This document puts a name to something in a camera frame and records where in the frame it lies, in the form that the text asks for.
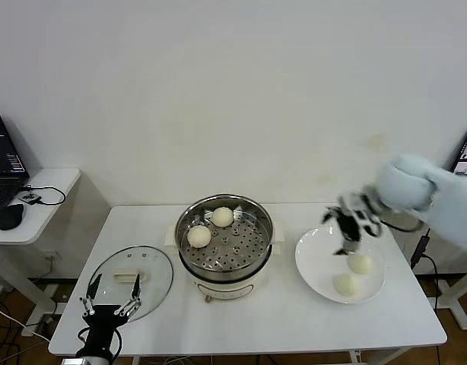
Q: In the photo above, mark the black laptop with dark screen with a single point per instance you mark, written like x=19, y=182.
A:
x=3, y=152

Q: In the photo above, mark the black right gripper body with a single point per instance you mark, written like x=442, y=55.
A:
x=349, y=228

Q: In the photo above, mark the stainless steel steamer basket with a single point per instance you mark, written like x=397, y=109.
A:
x=233, y=251

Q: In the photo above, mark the white steamed baozi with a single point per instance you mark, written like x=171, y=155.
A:
x=199, y=236
x=222, y=217
x=361, y=264
x=347, y=285

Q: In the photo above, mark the white round plate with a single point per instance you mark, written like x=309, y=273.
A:
x=317, y=258

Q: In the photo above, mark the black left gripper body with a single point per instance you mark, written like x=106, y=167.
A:
x=104, y=315

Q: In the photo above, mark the cream electric cooking pot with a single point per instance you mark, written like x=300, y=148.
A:
x=226, y=287

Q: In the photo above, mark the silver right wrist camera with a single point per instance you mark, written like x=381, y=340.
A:
x=353, y=201

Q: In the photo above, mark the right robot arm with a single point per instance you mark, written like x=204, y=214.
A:
x=408, y=182

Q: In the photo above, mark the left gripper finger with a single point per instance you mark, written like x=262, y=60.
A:
x=93, y=287
x=135, y=287

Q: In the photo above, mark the round glass pot lid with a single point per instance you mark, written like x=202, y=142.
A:
x=150, y=266

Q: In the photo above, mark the white side table with label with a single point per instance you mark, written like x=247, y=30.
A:
x=461, y=317

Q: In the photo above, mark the black computer mouse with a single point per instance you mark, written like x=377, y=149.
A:
x=10, y=217

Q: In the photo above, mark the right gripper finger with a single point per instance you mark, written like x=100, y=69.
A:
x=347, y=247
x=332, y=213

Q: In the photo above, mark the white side table with mouse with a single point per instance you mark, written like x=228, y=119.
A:
x=47, y=190

